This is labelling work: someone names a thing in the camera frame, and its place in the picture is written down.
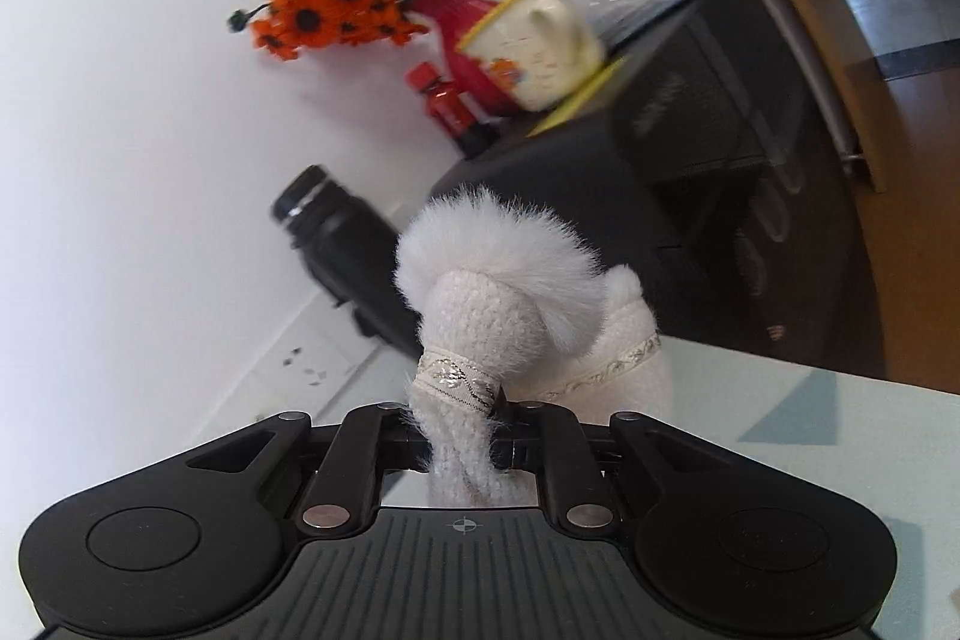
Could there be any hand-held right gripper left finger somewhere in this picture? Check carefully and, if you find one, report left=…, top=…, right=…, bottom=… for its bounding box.
left=184, top=404, right=432, bottom=532

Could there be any red vase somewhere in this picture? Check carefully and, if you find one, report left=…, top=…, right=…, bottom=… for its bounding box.
left=412, top=0, right=518, bottom=116

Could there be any geometric patterned tablecloth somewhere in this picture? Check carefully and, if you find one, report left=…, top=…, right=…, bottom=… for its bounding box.
left=382, top=332, right=960, bottom=640

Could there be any cream mug with print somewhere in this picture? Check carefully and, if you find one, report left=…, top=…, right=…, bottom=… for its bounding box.
left=454, top=0, right=607, bottom=112

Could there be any white fluffy knit sweater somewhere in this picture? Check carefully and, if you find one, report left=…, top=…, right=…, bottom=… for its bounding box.
left=394, top=182, right=676, bottom=510

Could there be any black appliance box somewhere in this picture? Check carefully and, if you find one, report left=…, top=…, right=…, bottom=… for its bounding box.
left=427, top=0, right=890, bottom=378

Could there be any white wall socket plate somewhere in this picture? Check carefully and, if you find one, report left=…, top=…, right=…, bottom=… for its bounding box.
left=251, top=317, right=376, bottom=420

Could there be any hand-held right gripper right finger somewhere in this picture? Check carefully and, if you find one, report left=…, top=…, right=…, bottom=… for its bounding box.
left=491, top=401, right=740, bottom=536

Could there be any small red bottle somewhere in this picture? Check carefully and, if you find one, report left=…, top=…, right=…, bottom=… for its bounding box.
left=405, top=61, right=500, bottom=157

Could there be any black thermos bottle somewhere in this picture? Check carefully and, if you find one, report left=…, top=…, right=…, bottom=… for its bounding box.
left=270, top=164, right=421, bottom=341

